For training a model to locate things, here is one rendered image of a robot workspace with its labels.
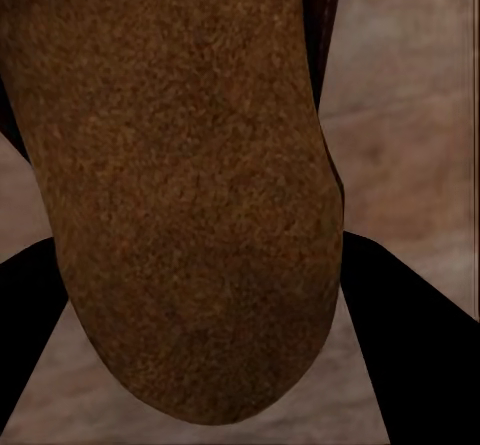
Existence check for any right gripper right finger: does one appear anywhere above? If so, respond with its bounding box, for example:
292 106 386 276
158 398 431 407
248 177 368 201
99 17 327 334
340 231 480 445

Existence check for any sandal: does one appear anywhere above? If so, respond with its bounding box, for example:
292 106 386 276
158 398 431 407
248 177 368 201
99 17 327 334
0 0 346 426

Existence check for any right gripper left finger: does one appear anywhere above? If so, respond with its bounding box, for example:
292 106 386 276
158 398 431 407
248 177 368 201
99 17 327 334
0 236 69 434

